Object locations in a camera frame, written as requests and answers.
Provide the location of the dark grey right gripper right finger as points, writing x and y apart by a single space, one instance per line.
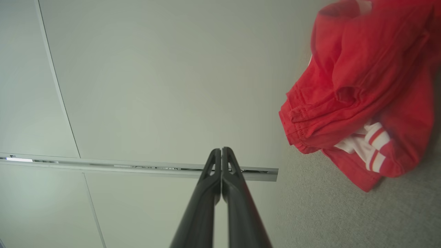
241 220

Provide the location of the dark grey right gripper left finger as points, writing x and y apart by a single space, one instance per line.
203 213

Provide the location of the red white basketball jersey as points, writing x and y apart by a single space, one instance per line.
410 137

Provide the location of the red white basketball shorts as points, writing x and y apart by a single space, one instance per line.
361 51

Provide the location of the grey fabric sofa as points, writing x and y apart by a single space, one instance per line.
344 220

